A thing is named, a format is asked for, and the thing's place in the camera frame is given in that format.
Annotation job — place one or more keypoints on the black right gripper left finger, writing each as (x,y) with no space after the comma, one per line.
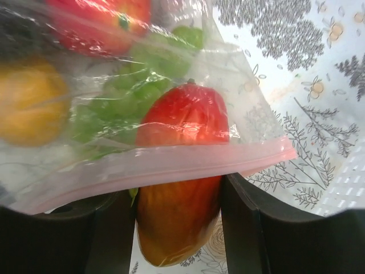
(93,235)

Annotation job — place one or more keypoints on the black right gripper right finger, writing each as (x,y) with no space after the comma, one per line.
(265,235)

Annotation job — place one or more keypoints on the green fake grapes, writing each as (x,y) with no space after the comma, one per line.
(107,123)

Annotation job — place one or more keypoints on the orange red fake mango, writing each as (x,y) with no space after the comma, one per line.
(176,216)

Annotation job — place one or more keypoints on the clear zip top bag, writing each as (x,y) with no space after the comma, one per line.
(37,179)

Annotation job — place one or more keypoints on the yellow fake bell pepper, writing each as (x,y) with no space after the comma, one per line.
(35,102)

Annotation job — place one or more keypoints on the red fake tomato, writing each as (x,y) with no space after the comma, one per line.
(99,28)

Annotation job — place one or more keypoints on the dark purple fake eggplant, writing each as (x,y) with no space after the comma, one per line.
(22,36)

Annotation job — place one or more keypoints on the white perforated plastic basket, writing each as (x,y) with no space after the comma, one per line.
(347,189)

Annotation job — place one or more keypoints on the floral patterned tablecloth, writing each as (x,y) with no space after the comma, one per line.
(308,59)

